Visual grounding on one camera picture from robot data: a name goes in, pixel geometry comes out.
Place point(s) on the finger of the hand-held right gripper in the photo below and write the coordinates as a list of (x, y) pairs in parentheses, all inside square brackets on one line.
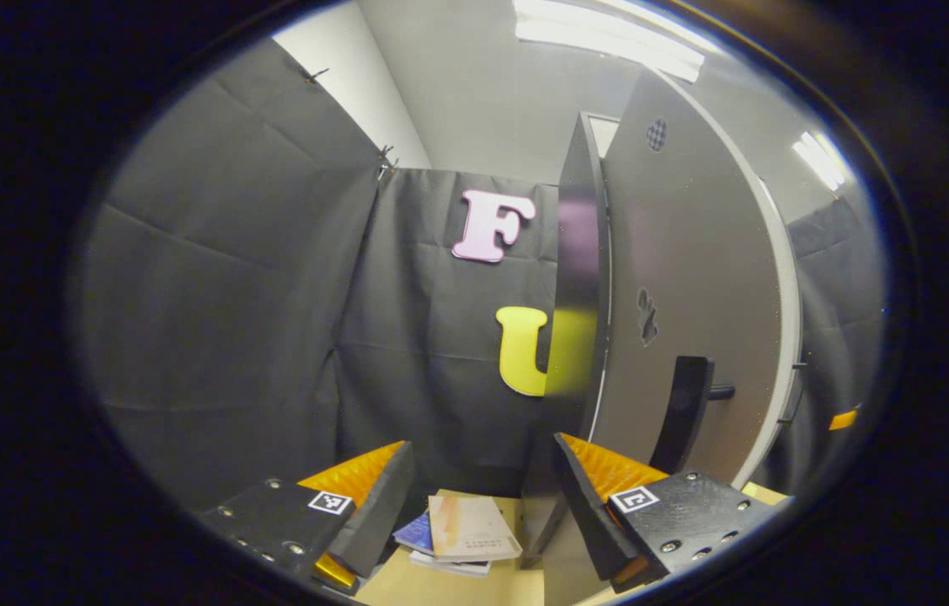
[(842, 418)]

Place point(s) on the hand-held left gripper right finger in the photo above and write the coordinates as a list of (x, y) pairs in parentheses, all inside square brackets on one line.
[(588, 513)]

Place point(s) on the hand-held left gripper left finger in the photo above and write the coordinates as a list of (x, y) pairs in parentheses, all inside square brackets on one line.
[(381, 513)]

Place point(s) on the white cabinet door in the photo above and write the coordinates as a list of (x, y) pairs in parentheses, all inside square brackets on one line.
[(693, 252)]

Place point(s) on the white cabinet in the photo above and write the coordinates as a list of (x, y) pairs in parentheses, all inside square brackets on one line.
[(579, 252)]

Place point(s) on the blue book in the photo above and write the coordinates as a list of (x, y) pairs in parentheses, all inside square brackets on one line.
[(417, 534)]

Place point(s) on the beige cover book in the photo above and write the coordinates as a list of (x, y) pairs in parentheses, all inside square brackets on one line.
[(470, 526)]

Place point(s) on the white book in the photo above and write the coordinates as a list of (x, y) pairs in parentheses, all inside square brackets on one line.
[(457, 568)]

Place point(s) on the black backdrop cloth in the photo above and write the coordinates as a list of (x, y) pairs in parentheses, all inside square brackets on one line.
[(423, 379), (213, 295), (836, 295)]

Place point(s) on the small ceiling light panel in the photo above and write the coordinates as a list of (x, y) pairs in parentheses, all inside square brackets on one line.
[(819, 160)]

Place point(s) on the long ceiling light panel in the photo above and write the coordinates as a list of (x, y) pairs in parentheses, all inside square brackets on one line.
[(609, 42)]

